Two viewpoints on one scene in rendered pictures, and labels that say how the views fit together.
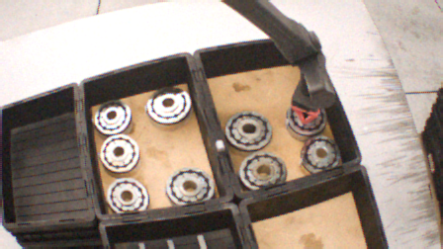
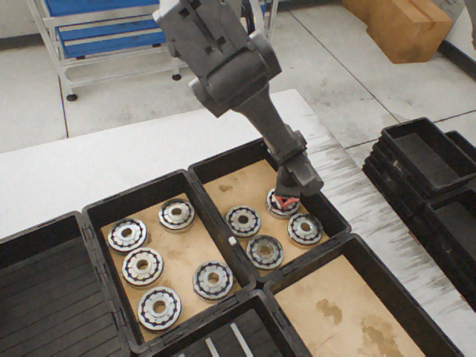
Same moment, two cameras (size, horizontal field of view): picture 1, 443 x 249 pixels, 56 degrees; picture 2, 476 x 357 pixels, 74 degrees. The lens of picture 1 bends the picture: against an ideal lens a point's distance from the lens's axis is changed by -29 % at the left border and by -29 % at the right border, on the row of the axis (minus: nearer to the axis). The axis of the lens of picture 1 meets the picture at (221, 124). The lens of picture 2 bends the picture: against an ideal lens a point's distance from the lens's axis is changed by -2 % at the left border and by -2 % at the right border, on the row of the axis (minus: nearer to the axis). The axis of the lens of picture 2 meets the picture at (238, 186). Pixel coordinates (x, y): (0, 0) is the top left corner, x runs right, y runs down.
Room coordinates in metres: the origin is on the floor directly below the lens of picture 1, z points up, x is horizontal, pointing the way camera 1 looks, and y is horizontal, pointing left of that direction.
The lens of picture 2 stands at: (0.29, 0.14, 1.65)
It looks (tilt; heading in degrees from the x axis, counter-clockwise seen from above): 53 degrees down; 338
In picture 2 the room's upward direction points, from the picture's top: 7 degrees clockwise
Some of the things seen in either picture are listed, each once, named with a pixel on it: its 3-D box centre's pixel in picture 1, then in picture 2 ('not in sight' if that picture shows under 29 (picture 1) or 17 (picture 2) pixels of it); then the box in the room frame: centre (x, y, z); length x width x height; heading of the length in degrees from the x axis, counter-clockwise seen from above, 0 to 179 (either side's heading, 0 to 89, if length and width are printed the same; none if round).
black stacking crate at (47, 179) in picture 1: (43, 168); (44, 313); (0.59, 0.46, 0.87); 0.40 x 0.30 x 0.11; 14
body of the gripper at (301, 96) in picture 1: (311, 82); (290, 175); (0.76, -0.19, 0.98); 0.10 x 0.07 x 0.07; 154
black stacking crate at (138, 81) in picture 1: (144, 148); (166, 255); (0.66, 0.17, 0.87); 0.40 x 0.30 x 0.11; 14
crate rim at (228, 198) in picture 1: (141, 135); (164, 246); (0.66, 0.17, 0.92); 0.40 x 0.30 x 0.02; 14
